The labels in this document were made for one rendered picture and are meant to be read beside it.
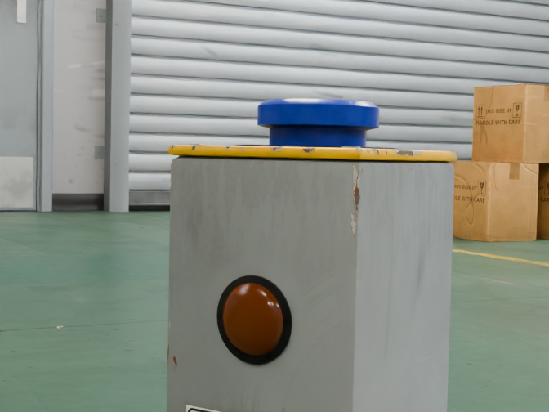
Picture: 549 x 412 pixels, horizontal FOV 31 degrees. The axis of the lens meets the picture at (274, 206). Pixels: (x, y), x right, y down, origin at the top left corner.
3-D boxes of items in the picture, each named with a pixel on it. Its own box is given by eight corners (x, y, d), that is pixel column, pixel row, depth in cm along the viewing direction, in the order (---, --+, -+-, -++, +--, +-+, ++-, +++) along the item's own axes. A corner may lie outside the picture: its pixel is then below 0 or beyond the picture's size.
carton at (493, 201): (536, 240, 382) (539, 163, 381) (487, 242, 372) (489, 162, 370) (487, 234, 409) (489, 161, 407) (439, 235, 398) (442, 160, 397)
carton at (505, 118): (569, 163, 389) (571, 87, 387) (523, 163, 377) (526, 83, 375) (515, 162, 415) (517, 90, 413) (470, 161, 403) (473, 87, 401)
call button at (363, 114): (340, 163, 30) (341, 96, 30) (232, 161, 32) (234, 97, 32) (399, 164, 33) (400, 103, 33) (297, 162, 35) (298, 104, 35)
